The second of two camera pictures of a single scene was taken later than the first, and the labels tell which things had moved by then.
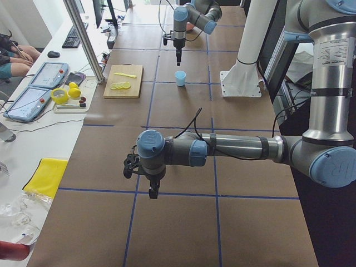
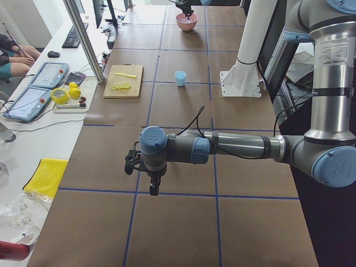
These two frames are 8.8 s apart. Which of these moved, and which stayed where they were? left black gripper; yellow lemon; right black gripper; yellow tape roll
Moved: right black gripper
Stayed: yellow tape roll; left black gripper; yellow lemon
